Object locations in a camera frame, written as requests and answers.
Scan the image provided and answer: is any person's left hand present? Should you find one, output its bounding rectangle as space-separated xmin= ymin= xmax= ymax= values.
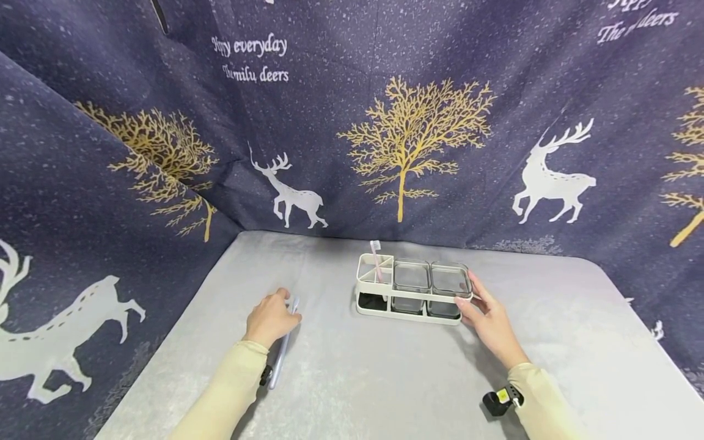
xmin=243 ymin=288 xmax=303 ymax=350

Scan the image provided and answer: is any person's right hand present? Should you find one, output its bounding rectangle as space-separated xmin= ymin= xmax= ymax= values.
xmin=455 ymin=271 xmax=530 ymax=371

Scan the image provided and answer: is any light blue toothbrush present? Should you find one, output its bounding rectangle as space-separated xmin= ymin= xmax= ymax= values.
xmin=268 ymin=296 xmax=301 ymax=390

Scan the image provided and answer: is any white toothbrush holder rack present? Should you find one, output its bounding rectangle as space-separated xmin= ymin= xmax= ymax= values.
xmin=354 ymin=252 xmax=474 ymax=326

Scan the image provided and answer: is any person's right forearm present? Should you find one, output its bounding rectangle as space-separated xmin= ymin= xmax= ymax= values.
xmin=506 ymin=362 xmax=592 ymax=440

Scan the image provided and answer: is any person's left forearm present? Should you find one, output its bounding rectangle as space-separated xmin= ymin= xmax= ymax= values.
xmin=167 ymin=340 xmax=271 ymax=440

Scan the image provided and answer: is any pink toothbrush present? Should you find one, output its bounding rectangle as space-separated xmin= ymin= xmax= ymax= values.
xmin=369 ymin=240 xmax=385 ymax=285

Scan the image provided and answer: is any clear square cup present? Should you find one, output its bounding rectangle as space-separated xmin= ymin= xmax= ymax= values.
xmin=391 ymin=259 xmax=432 ymax=315
xmin=427 ymin=262 xmax=473 ymax=320

